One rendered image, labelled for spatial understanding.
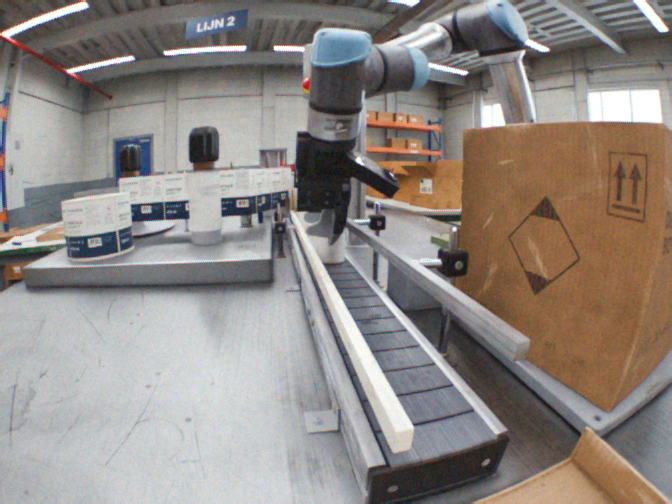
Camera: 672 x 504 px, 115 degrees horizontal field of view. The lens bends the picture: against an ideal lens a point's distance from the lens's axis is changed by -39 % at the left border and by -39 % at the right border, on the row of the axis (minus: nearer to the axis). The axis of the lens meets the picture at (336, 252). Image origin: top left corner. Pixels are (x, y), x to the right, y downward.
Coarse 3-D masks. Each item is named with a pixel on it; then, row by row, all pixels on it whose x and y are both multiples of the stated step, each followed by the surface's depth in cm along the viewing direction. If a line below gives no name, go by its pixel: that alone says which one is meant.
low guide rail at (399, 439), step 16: (304, 240) 70; (320, 272) 48; (320, 288) 47; (336, 304) 37; (336, 320) 35; (352, 320) 33; (352, 336) 29; (352, 352) 28; (368, 352) 27; (368, 368) 24; (368, 384) 23; (384, 384) 22; (384, 400) 21; (384, 416) 20; (400, 416) 19; (384, 432) 20; (400, 432) 18; (400, 448) 18
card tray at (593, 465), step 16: (592, 432) 19; (576, 448) 20; (592, 448) 18; (608, 448) 16; (560, 464) 20; (576, 464) 19; (592, 464) 17; (608, 464) 16; (624, 464) 14; (528, 480) 19; (544, 480) 19; (560, 480) 18; (576, 480) 18; (592, 480) 17; (608, 480) 15; (624, 480) 14; (640, 480) 12; (496, 496) 19; (512, 496) 18; (528, 496) 18; (544, 496) 17; (560, 496) 17; (576, 496) 16; (592, 496) 15; (608, 496) 14; (624, 496) 13; (640, 496) 11; (656, 496) 10
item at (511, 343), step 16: (352, 224) 59; (368, 240) 49; (384, 256) 42; (400, 256) 38; (416, 272) 33; (432, 288) 29; (448, 288) 27; (448, 304) 26; (464, 304) 24; (464, 320) 24; (480, 320) 22; (496, 320) 21; (496, 336) 20; (512, 336) 19; (512, 352) 18
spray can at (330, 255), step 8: (344, 232) 65; (320, 240) 64; (344, 240) 65; (320, 248) 64; (328, 248) 63; (336, 248) 64; (344, 248) 66; (320, 256) 65; (328, 256) 64; (336, 256) 64; (344, 256) 66; (328, 264) 64; (336, 264) 64
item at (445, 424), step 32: (352, 288) 52; (384, 320) 41; (384, 352) 33; (416, 352) 33; (416, 384) 28; (448, 384) 27; (416, 416) 23; (448, 416) 23; (480, 416) 23; (384, 448) 20; (416, 448) 20; (448, 448) 20
